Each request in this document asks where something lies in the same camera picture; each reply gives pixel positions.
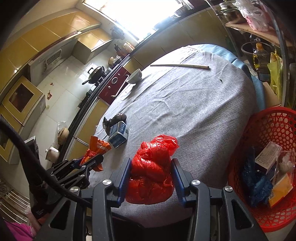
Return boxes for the red plastic bag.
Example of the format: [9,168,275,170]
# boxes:
[125,135,179,205]

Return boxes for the orange plastic bag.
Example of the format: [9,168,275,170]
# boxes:
[80,136,111,166]

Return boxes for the blue silver toothpaste box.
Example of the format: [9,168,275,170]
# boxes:
[108,121,129,149]

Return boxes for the blue plastic bag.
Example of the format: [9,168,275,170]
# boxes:
[241,149,273,207]

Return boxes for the orange yellow medicine box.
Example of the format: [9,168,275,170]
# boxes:
[268,173,293,208]

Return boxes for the white tissue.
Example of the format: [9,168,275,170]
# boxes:
[277,151,295,180]

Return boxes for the pink sleeved left forearm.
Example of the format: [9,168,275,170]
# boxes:
[1,208,42,240]

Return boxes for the white rice cooker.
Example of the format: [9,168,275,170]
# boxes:
[46,146,60,163]

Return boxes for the brown clay pot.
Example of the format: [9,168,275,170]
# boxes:
[58,127,69,145]

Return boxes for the grey tablecloth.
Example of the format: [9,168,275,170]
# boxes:
[88,44,260,229]

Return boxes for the yellow upper cabinet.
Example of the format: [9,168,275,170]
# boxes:
[0,76,46,165]

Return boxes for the dark red built-in oven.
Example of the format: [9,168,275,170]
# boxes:
[98,67,130,105]

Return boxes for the black wok with lid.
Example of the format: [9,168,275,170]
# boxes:
[82,66,106,85]

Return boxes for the white ceramic bowl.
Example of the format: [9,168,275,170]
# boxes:
[126,69,142,84]

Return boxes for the red plastic basket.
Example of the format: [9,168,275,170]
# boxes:
[228,106,295,232]

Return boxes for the range hood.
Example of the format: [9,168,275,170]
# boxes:
[28,37,78,86]

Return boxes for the long thin wooden stick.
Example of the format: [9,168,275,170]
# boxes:
[150,64,210,69]

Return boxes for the yellow oil bottle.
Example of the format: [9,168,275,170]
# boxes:
[253,43,270,74]

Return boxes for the steel pot on rack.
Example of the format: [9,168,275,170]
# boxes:
[217,0,246,24]

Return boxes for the metal storage rack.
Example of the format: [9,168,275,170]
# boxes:
[207,1,295,109]

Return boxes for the pink plastic bag on rack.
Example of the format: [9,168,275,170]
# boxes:
[234,0,275,32]

